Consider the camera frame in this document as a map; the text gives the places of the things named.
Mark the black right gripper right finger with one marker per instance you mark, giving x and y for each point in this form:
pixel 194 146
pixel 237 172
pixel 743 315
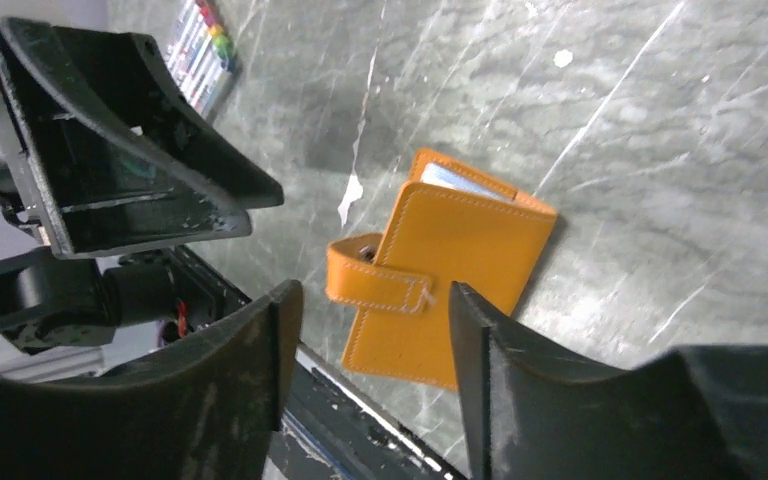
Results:
pixel 533 409

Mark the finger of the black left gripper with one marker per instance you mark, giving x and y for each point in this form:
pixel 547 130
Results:
pixel 109 201
pixel 123 91

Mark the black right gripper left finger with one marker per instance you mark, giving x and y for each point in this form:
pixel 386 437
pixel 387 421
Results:
pixel 203 408

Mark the orange blue card holder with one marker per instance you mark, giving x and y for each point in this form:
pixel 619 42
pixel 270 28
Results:
pixel 450 223

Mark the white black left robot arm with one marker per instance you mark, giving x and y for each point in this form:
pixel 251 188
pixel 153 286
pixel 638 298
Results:
pixel 47 301

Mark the colourful striped packet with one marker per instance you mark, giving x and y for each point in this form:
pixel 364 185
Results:
pixel 200 55

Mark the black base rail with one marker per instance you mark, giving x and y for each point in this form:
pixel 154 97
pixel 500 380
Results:
pixel 298 418

